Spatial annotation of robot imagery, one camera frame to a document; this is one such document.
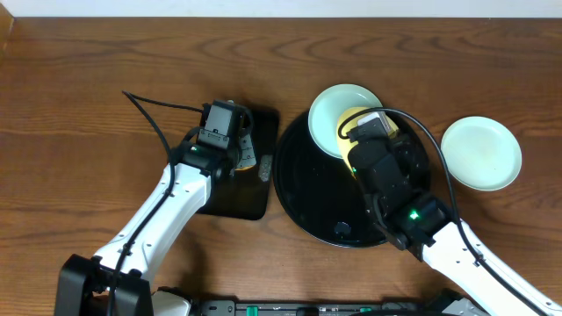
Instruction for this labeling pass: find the yellow plate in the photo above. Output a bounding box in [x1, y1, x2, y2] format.
[335, 107, 399, 176]

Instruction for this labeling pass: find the green plate with three streaks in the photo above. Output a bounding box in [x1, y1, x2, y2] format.
[307, 83, 382, 159]

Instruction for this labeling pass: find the green plate with smeared streaks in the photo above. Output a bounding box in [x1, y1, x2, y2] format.
[441, 116, 522, 191]

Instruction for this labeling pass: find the orange green sponge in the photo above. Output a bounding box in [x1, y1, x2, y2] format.
[235, 165, 255, 171]

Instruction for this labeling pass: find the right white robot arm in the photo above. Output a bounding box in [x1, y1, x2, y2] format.
[338, 135, 561, 315]

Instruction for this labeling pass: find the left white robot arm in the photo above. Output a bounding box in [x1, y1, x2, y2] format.
[54, 130, 256, 315]

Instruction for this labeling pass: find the rectangular black tray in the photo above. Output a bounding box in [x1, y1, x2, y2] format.
[198, 106, 279, 220]

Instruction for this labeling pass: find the round black tray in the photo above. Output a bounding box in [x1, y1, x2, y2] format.
[273, 108, 422, 248]

